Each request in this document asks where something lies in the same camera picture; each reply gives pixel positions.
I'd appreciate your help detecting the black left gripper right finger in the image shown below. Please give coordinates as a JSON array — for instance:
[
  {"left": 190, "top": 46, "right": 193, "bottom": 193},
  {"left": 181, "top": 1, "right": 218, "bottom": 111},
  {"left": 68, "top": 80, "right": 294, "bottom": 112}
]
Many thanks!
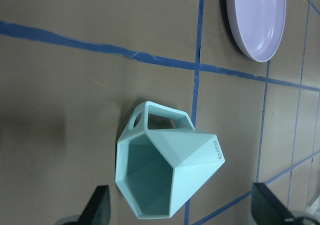
[{"left": 251, "top": 182, "right": 296, "bottom": 225}]

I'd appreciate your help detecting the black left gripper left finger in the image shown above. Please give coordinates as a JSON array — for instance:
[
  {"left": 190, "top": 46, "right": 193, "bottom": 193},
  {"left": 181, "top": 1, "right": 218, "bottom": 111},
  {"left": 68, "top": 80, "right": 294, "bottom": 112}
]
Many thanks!
[{"left": 79, "top": 185, "right": 111, "bottom": 225}]

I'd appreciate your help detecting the mint green faceted cup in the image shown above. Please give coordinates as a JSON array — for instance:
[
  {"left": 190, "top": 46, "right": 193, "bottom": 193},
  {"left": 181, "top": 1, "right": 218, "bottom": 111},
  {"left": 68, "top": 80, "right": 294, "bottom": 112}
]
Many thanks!
[{"left": 115, "top": 101, "right": 225, "bottom": 220}]

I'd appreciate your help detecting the lilac round plate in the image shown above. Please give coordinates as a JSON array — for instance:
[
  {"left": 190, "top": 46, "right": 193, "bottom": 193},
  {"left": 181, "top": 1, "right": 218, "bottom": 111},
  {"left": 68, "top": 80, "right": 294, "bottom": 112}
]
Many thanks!
[{"left": 226, "top": 0, "right": 287, "bottom": 63}]

